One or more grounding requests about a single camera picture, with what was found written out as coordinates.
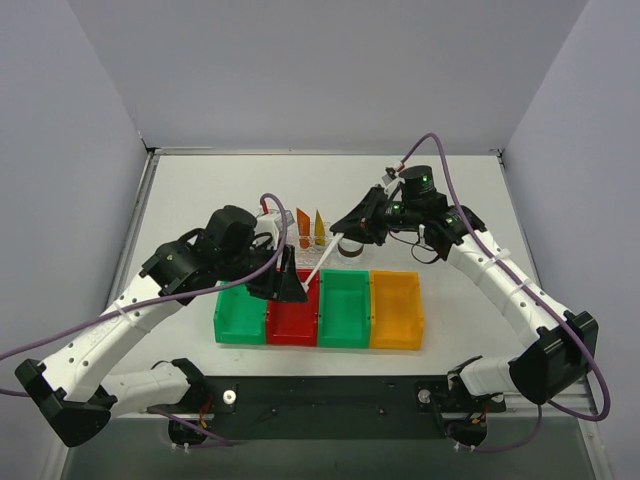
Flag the white toothbrush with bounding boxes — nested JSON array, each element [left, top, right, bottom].
[[302, 233, 344, 292]]

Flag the clear plastic cup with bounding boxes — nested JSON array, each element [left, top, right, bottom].
[[338, 237, 364, 263]]

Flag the yellow toothpaste tube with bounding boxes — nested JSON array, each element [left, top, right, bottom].
[[314, 210, 326, 249]]

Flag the orange toothpaste tube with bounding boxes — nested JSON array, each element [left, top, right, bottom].
[[296, 208, 311, 250]]

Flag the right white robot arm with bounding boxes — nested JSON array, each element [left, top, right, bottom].
[[330, 165, 599, 405]]

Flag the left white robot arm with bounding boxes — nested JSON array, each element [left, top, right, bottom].
[[15, 205, 308, 447]]

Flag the clear textured oval tray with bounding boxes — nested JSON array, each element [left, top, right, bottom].
[[321, 245, 373, 269]]

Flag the red bin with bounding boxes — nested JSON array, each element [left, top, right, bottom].
[[266, 274, 320, 347]]

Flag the right green bin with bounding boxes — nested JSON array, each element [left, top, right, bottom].
[[317, 269, 371, 349]]

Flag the green bin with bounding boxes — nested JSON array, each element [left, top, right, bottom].
[[317, 269, 371, 349], [213, 286, 267, 345]]

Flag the left green bin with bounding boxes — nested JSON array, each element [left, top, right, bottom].
[[213, 286, 267, 345]]

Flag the yellow bin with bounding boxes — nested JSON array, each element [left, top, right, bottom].
[[369, 270, 425, 350]]

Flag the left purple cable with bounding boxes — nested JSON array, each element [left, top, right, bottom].
[[0, 193, 289, 449]]

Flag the purple cable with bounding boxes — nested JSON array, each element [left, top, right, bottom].
[[0, 193, 289, 449], [397, 132, 612, 454]]

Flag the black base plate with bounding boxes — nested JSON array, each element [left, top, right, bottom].
[[161, 375, 506, 441]]

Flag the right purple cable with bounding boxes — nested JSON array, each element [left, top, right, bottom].
[[397, 132, 612, 454]]

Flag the aluminium frame rail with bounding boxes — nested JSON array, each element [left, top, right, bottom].
[[128, 373, 599, 416]]

